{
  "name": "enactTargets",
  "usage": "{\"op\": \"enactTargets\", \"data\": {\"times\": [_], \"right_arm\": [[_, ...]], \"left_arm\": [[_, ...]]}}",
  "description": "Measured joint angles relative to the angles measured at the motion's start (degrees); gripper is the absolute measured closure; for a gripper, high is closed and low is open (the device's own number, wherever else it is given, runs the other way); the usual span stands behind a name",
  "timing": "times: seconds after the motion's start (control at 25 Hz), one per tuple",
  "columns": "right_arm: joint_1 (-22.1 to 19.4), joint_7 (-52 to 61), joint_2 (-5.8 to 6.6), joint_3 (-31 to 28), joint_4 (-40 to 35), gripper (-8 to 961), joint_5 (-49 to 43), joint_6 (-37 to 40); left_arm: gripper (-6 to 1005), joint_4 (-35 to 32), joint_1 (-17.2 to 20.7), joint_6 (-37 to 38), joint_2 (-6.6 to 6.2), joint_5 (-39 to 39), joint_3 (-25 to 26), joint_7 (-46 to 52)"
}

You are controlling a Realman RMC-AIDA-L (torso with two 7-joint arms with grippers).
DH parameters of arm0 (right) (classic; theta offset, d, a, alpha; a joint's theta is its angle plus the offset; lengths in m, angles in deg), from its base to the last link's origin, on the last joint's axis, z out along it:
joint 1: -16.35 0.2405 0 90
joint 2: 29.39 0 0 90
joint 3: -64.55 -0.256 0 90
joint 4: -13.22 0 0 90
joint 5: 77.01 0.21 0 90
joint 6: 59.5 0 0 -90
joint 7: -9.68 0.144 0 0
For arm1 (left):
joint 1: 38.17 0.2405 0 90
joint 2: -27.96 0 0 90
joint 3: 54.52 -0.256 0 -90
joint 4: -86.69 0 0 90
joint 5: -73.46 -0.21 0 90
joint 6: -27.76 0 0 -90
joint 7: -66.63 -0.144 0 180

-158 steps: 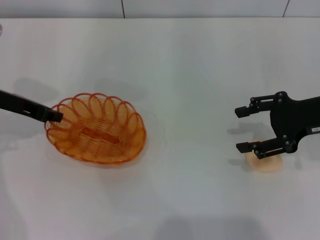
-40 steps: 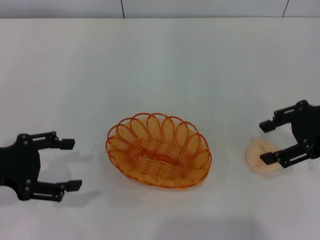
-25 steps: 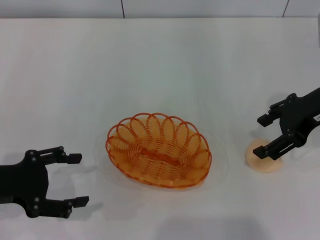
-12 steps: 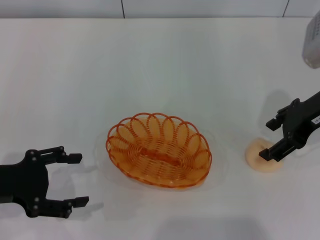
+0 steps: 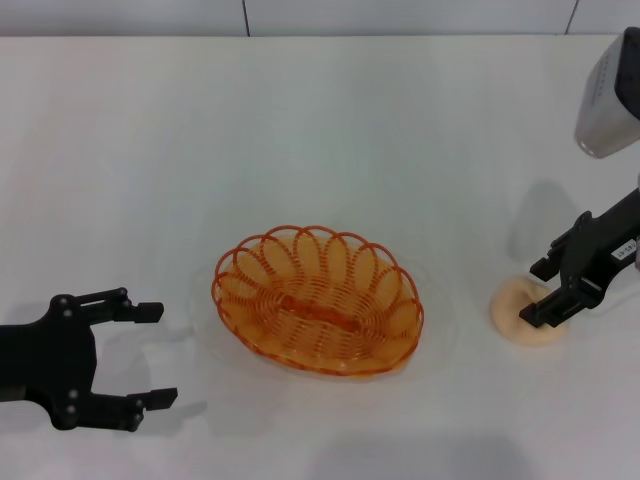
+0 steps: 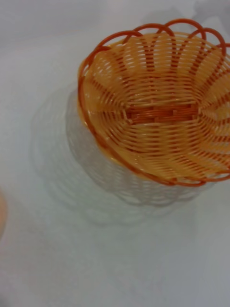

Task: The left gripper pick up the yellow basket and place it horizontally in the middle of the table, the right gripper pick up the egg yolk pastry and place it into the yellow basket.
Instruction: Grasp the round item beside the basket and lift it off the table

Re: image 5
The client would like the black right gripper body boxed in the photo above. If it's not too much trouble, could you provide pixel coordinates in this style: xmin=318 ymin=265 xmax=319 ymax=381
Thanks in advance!
xmin=561 ymin=186 xmax=640 ymax=297

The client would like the pale round bread bun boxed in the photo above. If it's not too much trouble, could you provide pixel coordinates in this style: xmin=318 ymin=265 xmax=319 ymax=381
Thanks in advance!
xmin=490 ymin=275 xmax=572 ymax=348

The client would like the orange woven plastic basket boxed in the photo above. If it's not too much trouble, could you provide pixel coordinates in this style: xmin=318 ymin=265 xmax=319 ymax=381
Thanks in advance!
xmin=211 ymin=224 xmax=426 ymax=382

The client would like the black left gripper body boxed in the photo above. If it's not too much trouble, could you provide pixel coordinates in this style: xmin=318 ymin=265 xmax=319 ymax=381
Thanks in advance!
xmin=0 ymin=294 xmax=99 ymax=432

